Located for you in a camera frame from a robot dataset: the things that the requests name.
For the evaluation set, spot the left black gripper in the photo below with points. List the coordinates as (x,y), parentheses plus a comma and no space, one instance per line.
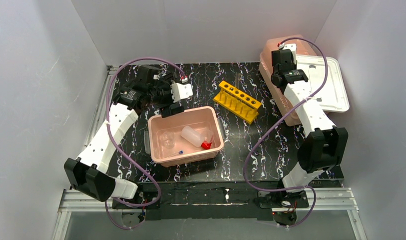
(171,109)

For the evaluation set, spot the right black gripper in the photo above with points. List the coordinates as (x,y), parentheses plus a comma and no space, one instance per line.
(289,76)

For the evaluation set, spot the clear glass beaker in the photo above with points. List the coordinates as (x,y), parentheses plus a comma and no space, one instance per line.
(167,139)

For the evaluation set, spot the white plastic bottle red cap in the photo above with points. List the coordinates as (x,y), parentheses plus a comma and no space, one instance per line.
(194,137)

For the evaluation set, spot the pink plastic bin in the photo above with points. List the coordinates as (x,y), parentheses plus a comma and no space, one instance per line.
(200,118)

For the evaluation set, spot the clear glass test tube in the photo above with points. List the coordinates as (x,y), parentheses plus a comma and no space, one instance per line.
(236,80)

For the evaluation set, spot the clear plastic funnel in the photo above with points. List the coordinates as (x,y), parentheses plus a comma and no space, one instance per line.
(207,135)

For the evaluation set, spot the blue capped small vials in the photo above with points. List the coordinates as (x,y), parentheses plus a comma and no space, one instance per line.
(176,154)

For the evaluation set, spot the white box lid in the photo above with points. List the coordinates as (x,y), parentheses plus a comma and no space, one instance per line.
(332,97)

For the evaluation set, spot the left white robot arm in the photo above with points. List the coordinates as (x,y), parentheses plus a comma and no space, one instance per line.
(87,173)

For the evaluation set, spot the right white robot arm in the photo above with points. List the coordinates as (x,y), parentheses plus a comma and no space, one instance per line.
(324,143)

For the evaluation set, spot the large pink storage box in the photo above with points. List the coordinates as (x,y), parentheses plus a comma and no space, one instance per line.
(266,69)

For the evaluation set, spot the yellow test tube rack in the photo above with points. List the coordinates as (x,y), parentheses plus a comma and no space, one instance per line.
(237,102)

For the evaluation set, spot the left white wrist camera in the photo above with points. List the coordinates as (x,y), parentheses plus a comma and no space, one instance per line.
(181,91)

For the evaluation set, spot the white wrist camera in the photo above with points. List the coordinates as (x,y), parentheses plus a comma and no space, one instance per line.
(181,91)
(288,48)

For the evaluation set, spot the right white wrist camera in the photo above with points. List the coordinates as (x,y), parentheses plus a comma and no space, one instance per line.
(288,48)

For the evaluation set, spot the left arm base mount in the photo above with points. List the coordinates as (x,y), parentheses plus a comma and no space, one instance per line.
(141,203)

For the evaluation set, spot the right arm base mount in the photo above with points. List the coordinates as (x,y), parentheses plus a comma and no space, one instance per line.
(286,202)

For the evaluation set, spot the aluminium frame rail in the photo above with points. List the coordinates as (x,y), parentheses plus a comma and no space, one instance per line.
(211,214)

